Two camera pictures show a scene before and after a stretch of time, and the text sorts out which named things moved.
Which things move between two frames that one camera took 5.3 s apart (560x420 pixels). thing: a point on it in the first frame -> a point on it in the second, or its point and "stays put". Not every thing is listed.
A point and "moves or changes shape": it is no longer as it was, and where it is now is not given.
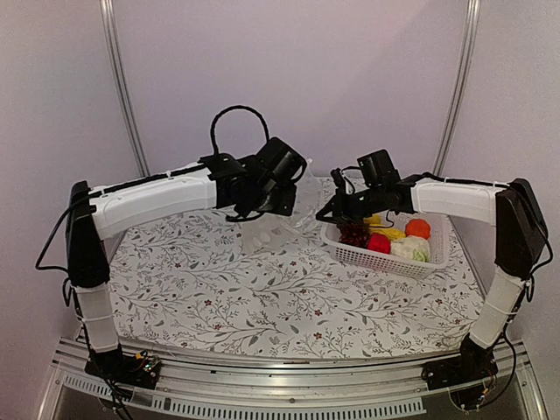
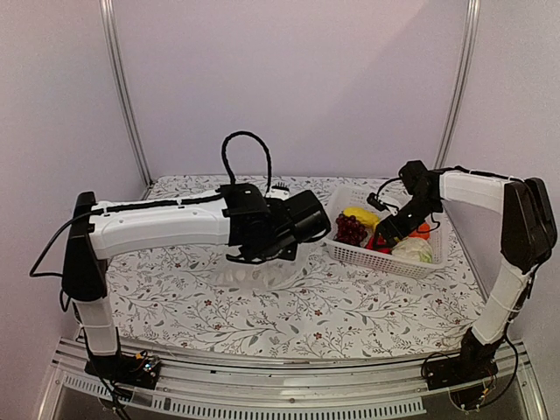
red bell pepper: [379, 242] stays put
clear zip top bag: [270, 233] moves or changes shape
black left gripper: [287, 206] -> [290, 252]
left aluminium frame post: [141, 169] stays put
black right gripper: [339, 213] -> [383, 227]
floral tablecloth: [194, 286] stays put
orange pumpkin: [418, 227] stays put
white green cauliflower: [415, 248] stays put
